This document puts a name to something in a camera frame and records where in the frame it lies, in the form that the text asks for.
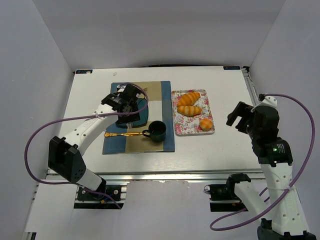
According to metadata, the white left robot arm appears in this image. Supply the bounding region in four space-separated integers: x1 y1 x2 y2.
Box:
48 83 148 199

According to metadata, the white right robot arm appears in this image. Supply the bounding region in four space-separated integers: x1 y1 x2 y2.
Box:
226 101 316 240

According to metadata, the teal square plate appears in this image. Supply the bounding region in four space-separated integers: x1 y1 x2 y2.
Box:
115 98 149 129

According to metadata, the gold knife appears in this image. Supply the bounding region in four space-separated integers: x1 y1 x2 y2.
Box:
104 132 143 138

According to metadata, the dark green mug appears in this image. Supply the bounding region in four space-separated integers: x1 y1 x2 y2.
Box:
142 120 167 143

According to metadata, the blue and beige placemat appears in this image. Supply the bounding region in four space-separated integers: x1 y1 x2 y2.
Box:
102 81 175 155

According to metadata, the round orange bun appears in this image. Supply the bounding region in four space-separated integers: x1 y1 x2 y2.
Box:
199 118 213 131

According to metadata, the blue table corner label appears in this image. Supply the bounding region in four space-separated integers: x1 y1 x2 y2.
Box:
223 65 241 71

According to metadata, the floral rectangular tray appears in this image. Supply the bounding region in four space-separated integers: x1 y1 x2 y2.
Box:
171 89 215 136

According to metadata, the large orange striped croissant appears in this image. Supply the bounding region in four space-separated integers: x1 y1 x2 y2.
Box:
181 92 201 106

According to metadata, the small orange striped croissant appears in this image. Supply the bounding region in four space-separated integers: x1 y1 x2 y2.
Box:
177 105 202 117

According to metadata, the white front cover board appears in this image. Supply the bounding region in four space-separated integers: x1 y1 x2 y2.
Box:
25 181 257 240

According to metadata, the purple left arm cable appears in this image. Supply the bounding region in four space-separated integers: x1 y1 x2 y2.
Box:
24 82 150 209

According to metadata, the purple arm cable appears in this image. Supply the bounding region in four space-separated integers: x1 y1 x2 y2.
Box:
24 82 150 209
209 93 316 232

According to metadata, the aluminium table edge rail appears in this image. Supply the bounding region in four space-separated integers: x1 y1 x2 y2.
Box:
46 169 272 182

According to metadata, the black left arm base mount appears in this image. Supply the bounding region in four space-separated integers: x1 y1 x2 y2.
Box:
73 184 127 210

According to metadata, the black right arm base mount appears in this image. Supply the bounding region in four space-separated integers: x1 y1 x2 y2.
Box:
203 184 245 213

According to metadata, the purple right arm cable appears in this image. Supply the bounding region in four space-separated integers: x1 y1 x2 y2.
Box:
209 93 316 232

